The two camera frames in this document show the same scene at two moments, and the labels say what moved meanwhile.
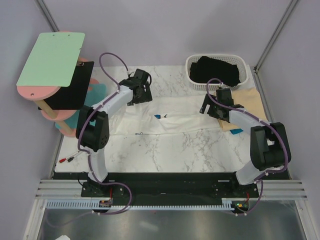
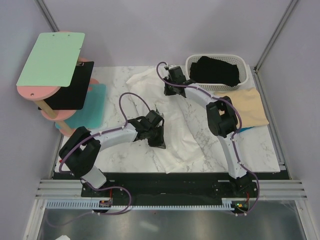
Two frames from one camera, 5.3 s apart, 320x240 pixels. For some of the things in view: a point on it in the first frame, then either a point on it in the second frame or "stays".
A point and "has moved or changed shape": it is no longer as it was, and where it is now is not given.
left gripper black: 146,97 → 159,142
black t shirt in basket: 207,68 stays
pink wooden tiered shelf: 61,117 stays
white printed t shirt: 162,116 has moved or changed shape
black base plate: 172,186 stays
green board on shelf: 53,61 stays
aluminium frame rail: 57,188 stays
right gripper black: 210,111 → 167,92
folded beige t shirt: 249,100 stays
